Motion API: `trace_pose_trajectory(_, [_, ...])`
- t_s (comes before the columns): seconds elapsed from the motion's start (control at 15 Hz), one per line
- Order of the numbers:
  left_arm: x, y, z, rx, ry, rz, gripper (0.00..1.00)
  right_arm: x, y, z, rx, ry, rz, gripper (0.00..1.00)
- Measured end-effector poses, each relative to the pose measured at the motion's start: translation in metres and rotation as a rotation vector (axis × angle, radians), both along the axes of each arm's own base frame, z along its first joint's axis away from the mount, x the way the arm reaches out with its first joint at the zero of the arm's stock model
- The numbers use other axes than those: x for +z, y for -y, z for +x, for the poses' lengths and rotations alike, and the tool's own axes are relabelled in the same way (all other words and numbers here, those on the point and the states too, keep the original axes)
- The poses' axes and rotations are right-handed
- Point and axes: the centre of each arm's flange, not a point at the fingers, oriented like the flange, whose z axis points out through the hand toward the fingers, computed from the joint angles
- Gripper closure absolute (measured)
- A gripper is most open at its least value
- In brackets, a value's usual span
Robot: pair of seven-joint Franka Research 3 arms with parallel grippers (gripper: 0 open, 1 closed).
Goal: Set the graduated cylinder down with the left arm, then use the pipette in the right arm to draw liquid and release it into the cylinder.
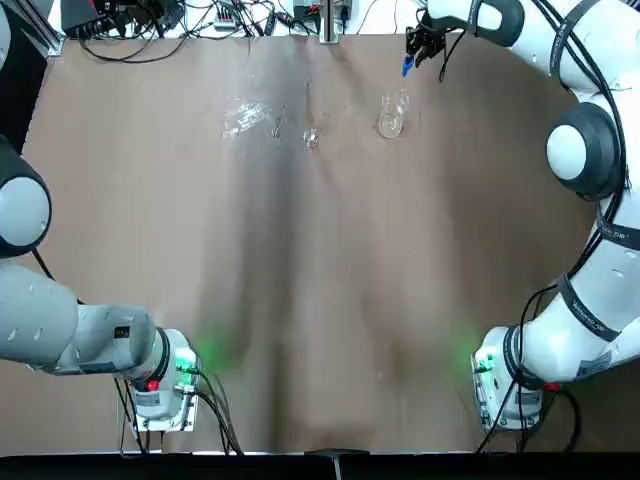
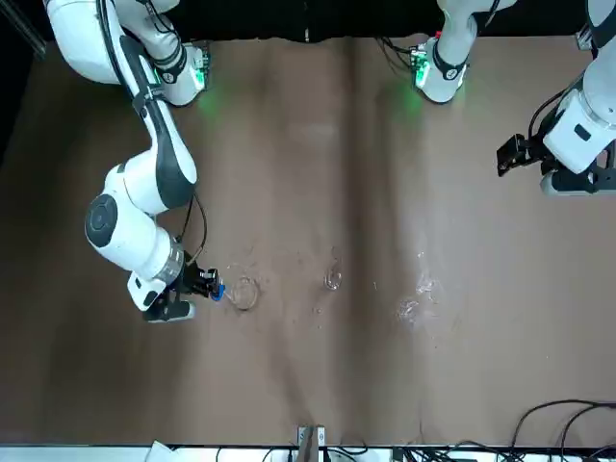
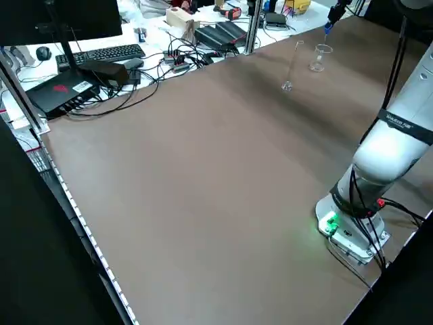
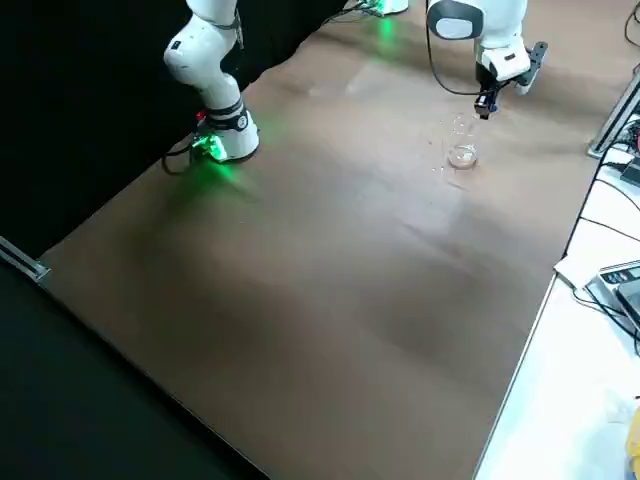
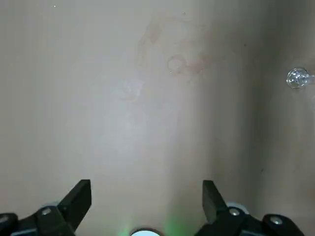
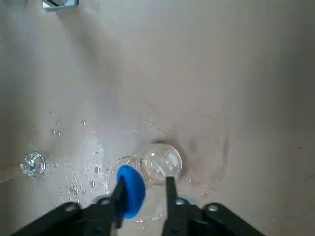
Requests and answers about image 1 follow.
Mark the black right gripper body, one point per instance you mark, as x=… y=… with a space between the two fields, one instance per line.
x=432 y=35

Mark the glass pipette with blue bulb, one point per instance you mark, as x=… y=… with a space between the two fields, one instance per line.
x=408 y=65

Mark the clear glass graduated cylinder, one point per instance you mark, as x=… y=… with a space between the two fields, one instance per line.
x=311 y=140

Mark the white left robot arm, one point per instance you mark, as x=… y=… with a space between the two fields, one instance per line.
x=30 y=320

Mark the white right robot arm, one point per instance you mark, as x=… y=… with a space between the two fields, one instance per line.
x=575 y=145

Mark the clear glass beaker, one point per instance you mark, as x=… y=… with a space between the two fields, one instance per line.
x=390 y=127

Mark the black stepped device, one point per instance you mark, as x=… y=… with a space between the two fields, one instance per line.
x=305 y=10

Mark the grey USB hub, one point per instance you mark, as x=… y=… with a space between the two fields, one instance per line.
x=225 y=17

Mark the black computer with red logo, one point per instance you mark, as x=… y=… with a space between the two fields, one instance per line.
x=85 y=15

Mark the aluminium frame post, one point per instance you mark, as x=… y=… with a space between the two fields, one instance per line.
x=50 y=35
x=330 y=25

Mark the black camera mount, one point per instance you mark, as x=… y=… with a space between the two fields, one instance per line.
x=337 y=452

